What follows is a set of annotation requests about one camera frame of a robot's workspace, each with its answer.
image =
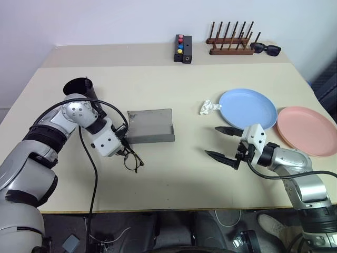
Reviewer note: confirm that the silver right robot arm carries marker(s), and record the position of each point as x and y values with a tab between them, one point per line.
302	168

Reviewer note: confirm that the tortoiseshell round eyeglasses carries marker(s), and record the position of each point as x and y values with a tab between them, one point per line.
131	168

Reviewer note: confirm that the blue plastic plate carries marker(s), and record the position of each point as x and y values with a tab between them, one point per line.
247	108

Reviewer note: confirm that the white shoe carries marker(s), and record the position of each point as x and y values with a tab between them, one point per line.
273	225

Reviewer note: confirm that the open grey glasses case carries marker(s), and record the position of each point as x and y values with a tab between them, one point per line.
150	124

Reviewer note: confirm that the black cylindrical pen holder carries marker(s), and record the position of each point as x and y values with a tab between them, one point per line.
89	91

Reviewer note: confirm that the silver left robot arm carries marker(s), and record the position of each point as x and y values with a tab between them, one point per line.
26	163

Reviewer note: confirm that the plain black rectangular box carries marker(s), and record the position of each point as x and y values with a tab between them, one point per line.
187	50

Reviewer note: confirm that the small grey box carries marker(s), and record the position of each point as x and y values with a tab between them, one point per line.
70	243

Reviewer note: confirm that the black box with coloured buttons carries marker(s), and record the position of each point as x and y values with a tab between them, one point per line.
178	54

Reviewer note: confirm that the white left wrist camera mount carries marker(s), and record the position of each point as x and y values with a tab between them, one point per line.
105	143

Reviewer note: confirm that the black device with shiny part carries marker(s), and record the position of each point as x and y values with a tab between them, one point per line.
247	241

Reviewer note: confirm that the black sunglasses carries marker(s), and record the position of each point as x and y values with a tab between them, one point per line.
272	50

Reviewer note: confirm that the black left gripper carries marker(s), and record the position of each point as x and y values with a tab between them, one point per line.
119	133

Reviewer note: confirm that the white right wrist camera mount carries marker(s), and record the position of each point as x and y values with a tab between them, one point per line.
254	134

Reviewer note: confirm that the brown wooden peg rack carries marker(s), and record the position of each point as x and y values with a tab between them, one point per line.
229	50

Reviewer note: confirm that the dark ribbed object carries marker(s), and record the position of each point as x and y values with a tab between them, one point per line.
327	84

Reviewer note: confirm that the pink plastic plate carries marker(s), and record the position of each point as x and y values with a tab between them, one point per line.
305	129

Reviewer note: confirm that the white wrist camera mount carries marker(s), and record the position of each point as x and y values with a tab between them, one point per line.
105	143
254	134

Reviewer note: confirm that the crumpled white paper ball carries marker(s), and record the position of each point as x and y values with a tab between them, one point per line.
208	107

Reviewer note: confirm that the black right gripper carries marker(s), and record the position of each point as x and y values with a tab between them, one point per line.
245	153

